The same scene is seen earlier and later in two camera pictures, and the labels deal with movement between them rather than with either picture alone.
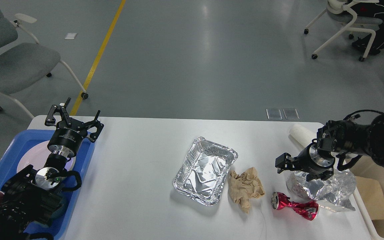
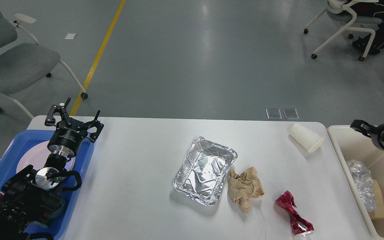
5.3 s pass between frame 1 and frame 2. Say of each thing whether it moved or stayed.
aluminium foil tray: stayed
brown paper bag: stayed
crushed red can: moved
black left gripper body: stayed
